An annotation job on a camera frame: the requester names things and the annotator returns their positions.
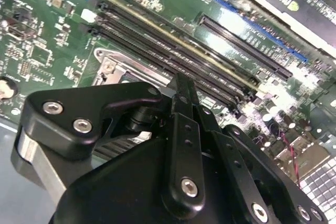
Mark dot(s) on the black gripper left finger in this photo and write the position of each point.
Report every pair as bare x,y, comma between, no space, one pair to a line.
183,155

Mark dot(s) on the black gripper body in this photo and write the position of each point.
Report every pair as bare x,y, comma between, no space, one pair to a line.
118,195

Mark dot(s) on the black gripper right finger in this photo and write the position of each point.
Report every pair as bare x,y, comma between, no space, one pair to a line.
236,179

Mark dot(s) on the metal socket cover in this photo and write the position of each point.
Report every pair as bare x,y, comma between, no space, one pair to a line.
152,75

